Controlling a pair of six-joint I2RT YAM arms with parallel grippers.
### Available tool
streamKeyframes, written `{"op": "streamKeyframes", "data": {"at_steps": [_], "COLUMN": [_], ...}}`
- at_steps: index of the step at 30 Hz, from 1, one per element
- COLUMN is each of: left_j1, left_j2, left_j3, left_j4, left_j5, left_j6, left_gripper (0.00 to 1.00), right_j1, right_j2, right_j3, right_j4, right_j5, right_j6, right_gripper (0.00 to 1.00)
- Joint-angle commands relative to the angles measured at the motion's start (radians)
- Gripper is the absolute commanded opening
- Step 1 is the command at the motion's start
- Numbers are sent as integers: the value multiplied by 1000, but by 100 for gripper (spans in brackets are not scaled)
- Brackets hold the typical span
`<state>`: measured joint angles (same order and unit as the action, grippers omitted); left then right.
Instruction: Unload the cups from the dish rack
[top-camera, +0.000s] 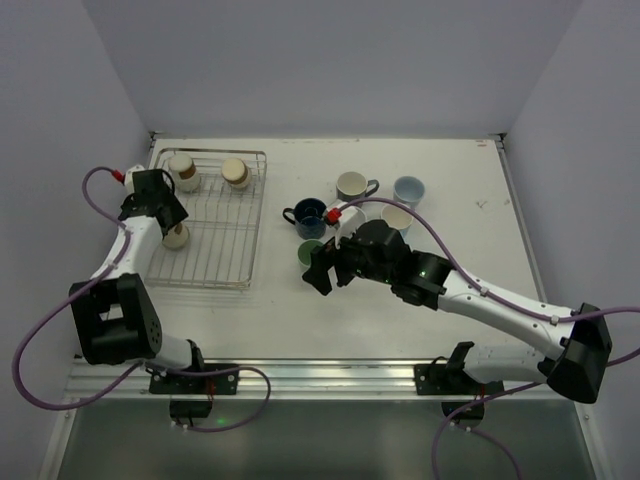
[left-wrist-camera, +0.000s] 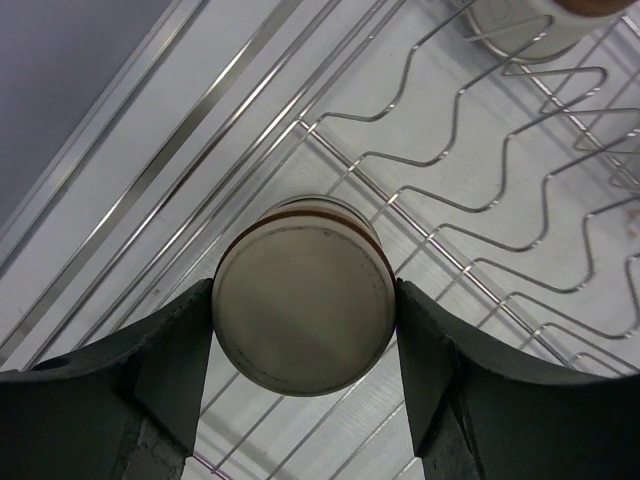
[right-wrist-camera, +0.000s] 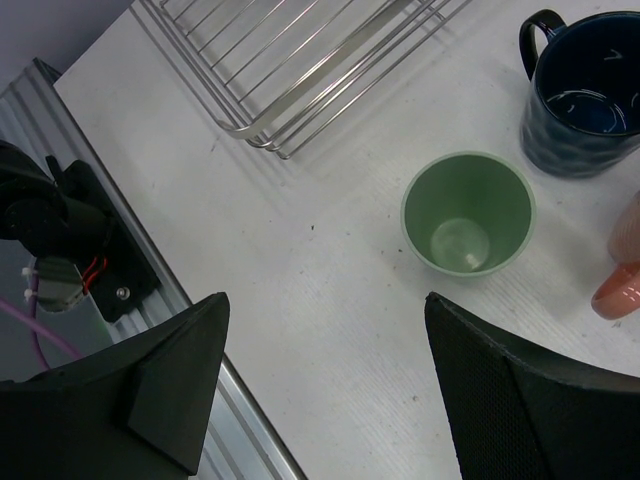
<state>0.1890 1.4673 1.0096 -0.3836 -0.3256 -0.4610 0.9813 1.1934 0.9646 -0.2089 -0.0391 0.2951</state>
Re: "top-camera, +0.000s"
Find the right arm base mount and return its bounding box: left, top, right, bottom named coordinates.
left=413, top=341, right=504, bottom=399

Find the aluminium mounting rail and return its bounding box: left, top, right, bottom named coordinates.
left=64, top=359, right=564, bottom=401

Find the grey mug cream inside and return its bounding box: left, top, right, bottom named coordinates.
left=335, top=171, right=380, bottom=202

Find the mint green cup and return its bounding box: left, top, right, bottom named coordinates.
left=297, top=239, right=323, bottom=272

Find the pink dotted mug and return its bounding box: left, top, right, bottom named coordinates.
left=346, top=206, right=368, bottom=224

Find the purple cable at left base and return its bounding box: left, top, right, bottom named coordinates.
left=172, top=367, right=274, bottom=433

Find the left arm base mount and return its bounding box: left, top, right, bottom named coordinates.
left=148, top=371, right=239, bottom=426

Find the light blue mug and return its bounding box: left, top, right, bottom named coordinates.
left=380, top=204, right=413, bottom=238

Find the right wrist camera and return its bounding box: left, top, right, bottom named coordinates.
left=335, top=207, right=368, bottom=246

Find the cream cup brown band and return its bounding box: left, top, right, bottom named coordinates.
left=168, top=153, right=201, bottom=193
left=221, top=158, right=252, bottom=190

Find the grey blue mug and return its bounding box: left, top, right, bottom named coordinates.
left=393, top=176, right=426, bottom=210

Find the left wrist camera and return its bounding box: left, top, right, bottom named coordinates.
left=123, top=164, right=146, bottom=195

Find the dark navy mug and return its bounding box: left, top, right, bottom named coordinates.
left=282, top=198, right=326, bottom=240

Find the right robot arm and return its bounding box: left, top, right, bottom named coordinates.
left=302, top=220, right=612, bottom=404

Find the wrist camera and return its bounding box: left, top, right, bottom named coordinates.
left=123, top=164, right=146, bottom=195
left=335, top=207, right=368, bottom=246

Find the metal wire dish rack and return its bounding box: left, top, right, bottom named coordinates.
left=146, top=147, right=267, bottom=290

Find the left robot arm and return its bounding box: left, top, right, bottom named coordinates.
left=69, top=166, right=199, bottom=371

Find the cream cup brown band right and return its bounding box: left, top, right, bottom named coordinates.
left=221, top=158, right=252, bottom=190

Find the cream cup brown band left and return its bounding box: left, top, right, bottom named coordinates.
left=168, top=153, right=201, bottom=193

